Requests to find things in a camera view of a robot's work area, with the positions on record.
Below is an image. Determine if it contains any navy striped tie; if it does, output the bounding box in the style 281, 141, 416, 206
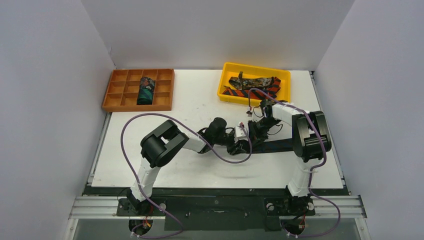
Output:
235, 138, 295, 155

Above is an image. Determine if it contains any yellow plastic tray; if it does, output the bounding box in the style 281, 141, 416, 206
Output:
217, 62, 291, 105

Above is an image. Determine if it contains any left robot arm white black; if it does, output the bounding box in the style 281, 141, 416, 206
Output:
120, 116, 253, 215

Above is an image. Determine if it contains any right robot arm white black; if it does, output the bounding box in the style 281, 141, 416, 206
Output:
248, 100, 332, 215

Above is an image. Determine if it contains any orange black striped tie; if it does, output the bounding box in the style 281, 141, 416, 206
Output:
222, 77, 281, 100

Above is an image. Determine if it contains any rolled green patterned tie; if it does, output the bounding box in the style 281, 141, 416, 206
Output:
136, 76, 156, 105

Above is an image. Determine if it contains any orange wooden divider tray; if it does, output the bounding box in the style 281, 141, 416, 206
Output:
102, 68, 175, 113

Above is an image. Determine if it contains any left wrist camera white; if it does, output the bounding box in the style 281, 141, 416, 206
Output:
234, 122, 249, 141

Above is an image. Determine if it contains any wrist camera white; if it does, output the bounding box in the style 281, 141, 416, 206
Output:
246, 110, 253, 118
234, 122, 249, 141

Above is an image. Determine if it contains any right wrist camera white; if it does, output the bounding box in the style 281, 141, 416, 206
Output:
246, 110, 253, 118

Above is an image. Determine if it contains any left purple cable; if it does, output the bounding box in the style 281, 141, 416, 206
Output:
119, 113, 253, 240

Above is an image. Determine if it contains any purple cable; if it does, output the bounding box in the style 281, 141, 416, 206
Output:
119, 113, 253, 240
246, 88, 342, 239

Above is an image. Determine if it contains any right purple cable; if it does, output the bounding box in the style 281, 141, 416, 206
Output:
246, 88, 342, 239

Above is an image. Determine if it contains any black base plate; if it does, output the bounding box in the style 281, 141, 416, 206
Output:
82, 186, 350, 232

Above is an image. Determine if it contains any aluminium frame rail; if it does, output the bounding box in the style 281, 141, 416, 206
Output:
68, 195, 367, 220

